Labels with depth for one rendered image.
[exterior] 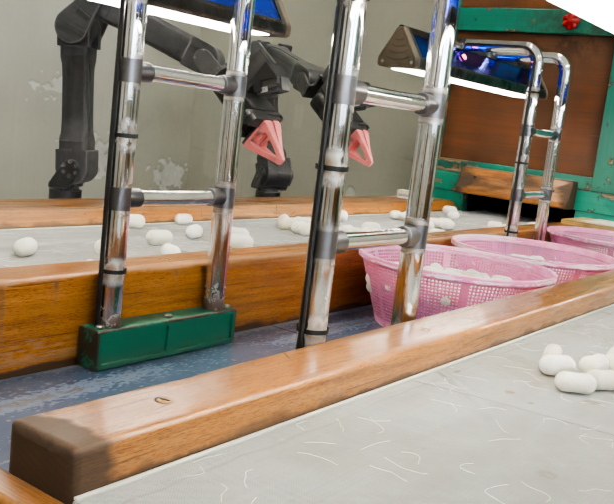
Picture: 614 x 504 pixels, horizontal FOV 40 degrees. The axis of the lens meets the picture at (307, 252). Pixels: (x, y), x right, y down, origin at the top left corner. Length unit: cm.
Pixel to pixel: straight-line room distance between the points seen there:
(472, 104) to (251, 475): 190
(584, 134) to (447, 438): 167
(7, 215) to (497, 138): 140
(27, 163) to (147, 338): 273
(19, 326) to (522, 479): 47
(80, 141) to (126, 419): 124
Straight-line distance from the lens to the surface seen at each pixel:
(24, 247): 102
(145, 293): 90
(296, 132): 365
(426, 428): 59
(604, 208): 216
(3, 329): 80
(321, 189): 66
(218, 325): 95
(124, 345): 86
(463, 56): 167
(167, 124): 400
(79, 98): 169
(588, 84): 220
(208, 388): 53
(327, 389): 59
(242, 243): 120
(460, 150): 232
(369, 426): 57
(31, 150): 358
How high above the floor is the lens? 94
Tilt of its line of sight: 9 degrees down
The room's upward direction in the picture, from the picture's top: 7 degrees clockwise
